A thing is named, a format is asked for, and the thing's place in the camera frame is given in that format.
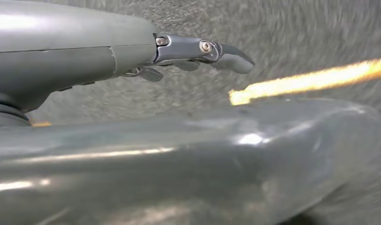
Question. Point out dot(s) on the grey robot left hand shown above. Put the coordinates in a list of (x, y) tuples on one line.
[(69, 46)]

